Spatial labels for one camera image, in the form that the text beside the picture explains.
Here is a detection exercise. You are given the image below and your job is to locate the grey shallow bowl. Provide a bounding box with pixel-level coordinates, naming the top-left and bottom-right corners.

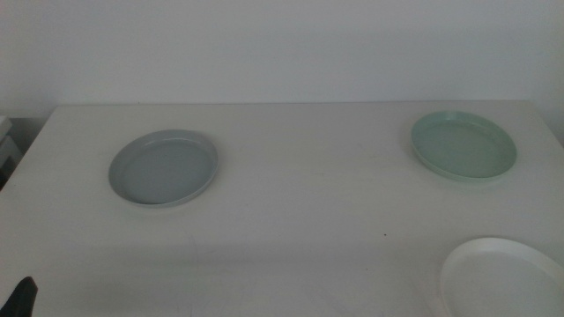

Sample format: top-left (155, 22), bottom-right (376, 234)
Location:
top-left (108, 128), bottom-right (219, 208)

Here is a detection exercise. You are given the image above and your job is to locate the pale green shallow bowl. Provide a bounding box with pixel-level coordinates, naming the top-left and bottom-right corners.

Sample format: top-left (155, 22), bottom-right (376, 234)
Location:
top-left (410, 109), bottom-right (518, 183)

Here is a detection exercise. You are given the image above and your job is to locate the white shallow bowl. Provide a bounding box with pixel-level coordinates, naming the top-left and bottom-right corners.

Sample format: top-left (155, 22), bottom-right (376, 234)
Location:
top-left (439, 237), bottom-right (564, 317)

